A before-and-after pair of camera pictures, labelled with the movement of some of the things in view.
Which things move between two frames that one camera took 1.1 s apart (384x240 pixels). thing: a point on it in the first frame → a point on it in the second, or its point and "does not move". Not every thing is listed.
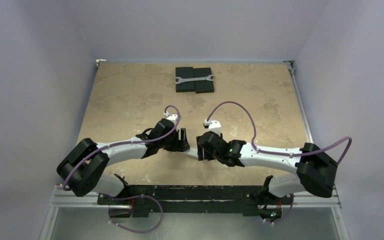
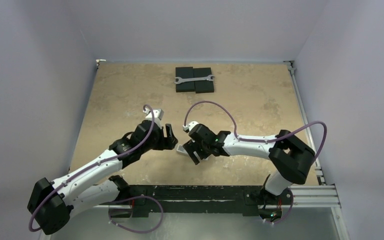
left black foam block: [183, 72] does not move
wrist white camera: [173, 117] → [158, 113]
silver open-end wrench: [180, 80] does not move
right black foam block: [203, 86] does not move
